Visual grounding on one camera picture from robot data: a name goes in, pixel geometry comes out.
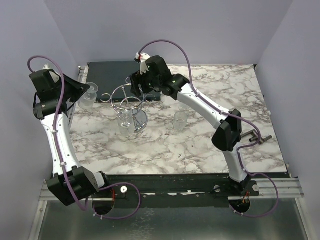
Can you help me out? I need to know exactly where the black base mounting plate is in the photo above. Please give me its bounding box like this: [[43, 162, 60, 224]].
[[51, 171, 261, 209]]

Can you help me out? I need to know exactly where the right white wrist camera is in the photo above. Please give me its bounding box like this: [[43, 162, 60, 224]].
[[134, 52, 151, 75]]

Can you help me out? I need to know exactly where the clear wine glass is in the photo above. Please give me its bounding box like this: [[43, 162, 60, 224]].
[[117, 110, 135, 137], [178, 104, 189, 112], [173, 111, 188, 132], [78, 82, 99, 110]]

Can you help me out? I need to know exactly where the aluminium frame rail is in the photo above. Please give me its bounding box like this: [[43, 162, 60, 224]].
[[39, 65, 305, 201]]

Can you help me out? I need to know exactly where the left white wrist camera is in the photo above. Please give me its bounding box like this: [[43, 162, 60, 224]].
[[42, 62, 55, 73]]

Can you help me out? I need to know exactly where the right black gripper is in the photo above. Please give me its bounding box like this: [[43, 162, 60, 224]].
[[129, 68, 161, 98]]

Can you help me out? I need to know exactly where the dark metal T tool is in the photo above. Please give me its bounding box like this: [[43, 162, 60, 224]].
[[241, 129, 273, 145]]

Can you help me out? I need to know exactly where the chrome wine glass rack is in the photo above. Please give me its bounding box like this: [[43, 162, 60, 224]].
[[100, 77, 149, 136]]

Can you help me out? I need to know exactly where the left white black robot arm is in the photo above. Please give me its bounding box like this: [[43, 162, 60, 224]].
[[29, 69, 111, 206]]

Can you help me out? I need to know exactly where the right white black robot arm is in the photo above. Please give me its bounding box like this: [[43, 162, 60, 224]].
[[130, 53, 250, 196]]

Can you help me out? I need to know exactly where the dark flat rack box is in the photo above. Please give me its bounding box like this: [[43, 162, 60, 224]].
[[84, 61, 162, 103]]

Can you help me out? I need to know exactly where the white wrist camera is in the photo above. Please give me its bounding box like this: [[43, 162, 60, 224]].
[[42, 62, 55, 73], [134, 52, 151, 75]]

